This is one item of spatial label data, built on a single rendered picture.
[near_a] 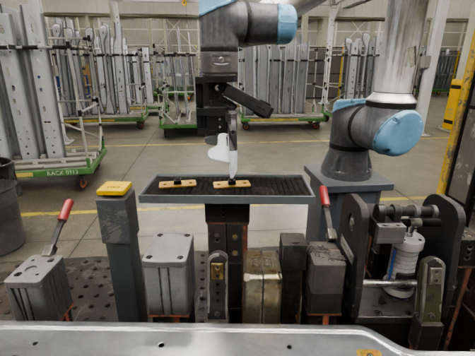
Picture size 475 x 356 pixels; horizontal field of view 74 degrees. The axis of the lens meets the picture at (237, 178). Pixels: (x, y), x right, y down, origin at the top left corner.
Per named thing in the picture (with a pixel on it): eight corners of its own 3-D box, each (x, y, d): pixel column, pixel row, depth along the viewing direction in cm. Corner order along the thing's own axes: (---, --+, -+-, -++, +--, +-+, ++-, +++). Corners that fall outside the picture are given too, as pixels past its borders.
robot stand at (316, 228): (296, 263, 121) (303, 164, 107) (348, 260, 123) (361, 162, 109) (313, 301, 102) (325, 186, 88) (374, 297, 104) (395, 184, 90)
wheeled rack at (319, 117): (240, 131, 706) (240, 45, 645) (238, 123, 799) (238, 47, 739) (324, 130, 715) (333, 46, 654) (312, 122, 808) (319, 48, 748)
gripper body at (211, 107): (196, 131, 71) (194, 74, 67) (235, 129, 73) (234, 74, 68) (198, 138, 64) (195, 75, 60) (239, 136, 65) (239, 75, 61)
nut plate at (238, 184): (214, 188, 71) (213, 184, 70) (213, 182, 74) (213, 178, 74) (251, 186, 72) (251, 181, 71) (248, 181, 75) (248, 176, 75)
